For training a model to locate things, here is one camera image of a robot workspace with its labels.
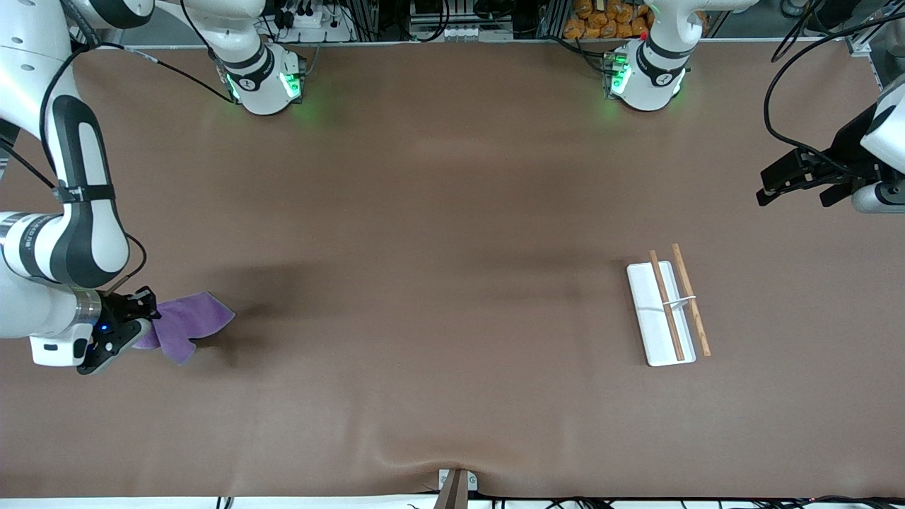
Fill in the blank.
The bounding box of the purple grey towel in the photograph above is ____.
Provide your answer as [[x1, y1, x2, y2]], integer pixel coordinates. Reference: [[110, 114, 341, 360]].
[[133, 291, 236, 365]]

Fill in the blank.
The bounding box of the white rack with wooden bars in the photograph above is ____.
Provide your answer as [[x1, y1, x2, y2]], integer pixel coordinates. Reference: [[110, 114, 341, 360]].
[[626, 243, 712, 368]]

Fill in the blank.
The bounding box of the orange snack bag pile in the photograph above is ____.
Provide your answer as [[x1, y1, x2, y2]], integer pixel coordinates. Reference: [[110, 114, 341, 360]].
[[564, 0, 709, 40]]

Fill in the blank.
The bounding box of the brown table mat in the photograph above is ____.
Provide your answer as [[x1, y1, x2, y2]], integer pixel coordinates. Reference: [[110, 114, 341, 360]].
[[0, 39, 905, 499]]

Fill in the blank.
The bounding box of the white power strip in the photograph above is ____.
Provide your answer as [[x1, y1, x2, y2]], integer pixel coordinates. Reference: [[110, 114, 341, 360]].
[[272, 7, 354, 43]]

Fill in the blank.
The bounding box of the grey electronics box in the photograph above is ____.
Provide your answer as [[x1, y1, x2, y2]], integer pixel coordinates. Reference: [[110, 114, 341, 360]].
[[409, 0, 515, 42]]

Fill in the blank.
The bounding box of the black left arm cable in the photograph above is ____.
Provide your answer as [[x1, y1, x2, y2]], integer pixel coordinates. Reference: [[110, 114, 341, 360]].
[[763, 0, 905, 176]]

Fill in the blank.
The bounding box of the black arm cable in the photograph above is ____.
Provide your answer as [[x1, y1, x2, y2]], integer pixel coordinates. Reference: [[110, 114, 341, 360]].
[[0, 42, 235, 292], [763, 0, 905, 176]]

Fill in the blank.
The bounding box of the aluminium frame post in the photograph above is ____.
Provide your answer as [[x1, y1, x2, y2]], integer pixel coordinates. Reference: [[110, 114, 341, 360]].
[[845, 0, 905, 59]]

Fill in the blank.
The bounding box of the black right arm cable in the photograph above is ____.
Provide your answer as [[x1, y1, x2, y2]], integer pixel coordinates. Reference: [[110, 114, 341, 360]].
[[0, 42, 235, 292]]

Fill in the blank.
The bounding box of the grey metal camera bracket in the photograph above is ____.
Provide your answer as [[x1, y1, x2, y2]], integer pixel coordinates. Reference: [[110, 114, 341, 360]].
[[437, 468, 479, 509]]

